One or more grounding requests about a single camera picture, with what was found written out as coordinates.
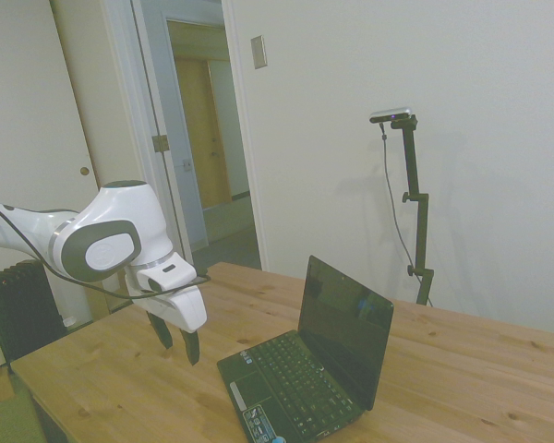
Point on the white door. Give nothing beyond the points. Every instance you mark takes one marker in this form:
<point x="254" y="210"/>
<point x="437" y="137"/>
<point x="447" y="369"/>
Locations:
<point x="32" y="115"/>

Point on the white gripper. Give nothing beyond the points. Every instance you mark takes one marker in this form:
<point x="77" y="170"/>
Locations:
<point x="187" y="309"/>

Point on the black camera stand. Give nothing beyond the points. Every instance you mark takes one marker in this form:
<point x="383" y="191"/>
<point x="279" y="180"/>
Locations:
<point x="417" y="217"/>

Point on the wooden hallway door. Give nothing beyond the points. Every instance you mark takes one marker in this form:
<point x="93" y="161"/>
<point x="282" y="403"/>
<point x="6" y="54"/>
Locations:
<point x="198" y="134"/>

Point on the black Asus laptop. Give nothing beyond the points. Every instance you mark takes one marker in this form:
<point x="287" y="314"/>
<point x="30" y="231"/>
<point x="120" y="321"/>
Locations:
<point x="304" y="360"/>

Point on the silver camera on stand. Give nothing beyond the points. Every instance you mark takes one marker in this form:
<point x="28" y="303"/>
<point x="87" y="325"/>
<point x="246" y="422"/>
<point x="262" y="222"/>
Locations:
<point x="391" y="115"/>

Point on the black radiator heater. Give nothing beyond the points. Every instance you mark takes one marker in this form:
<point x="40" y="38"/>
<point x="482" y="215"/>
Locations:
<point x="20" y="309"/>

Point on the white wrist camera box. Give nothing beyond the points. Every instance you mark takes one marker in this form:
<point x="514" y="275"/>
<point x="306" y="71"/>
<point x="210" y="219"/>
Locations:
<point x="168" y="272"/>

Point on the brass door hinge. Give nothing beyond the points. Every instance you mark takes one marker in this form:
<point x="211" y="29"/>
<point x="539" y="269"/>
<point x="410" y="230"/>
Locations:
<point x="160" y="143"/>

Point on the beige wall switch plate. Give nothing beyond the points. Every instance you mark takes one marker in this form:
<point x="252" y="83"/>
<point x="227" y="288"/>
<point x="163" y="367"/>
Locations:
<point x="258" y="52"/>

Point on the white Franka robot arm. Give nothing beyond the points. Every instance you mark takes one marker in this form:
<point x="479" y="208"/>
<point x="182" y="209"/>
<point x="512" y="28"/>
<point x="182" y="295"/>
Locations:
<point x="111" y="217"/>

